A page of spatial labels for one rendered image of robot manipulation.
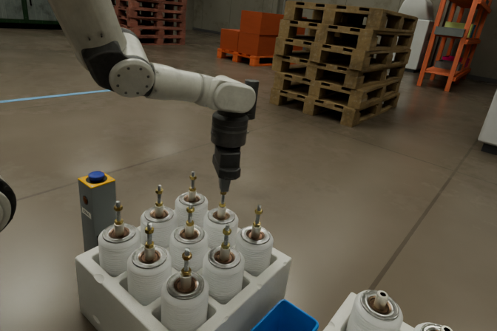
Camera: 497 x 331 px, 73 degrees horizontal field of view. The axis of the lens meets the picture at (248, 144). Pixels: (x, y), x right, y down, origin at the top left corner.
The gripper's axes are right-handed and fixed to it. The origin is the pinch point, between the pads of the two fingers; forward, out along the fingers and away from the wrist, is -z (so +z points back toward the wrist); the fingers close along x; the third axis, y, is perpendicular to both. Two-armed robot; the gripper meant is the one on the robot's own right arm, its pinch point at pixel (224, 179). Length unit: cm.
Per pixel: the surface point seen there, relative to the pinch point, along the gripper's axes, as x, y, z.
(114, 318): 16.3, -26.6, -25.7
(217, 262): 18.2, -4.4, -11.0
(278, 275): 14.8, 12.7, -20.4
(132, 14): -575, -44, 16
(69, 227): -35, -46, -36
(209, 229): 2.9, -3.6, -13.2
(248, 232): 8.2, 5.4, -11.1
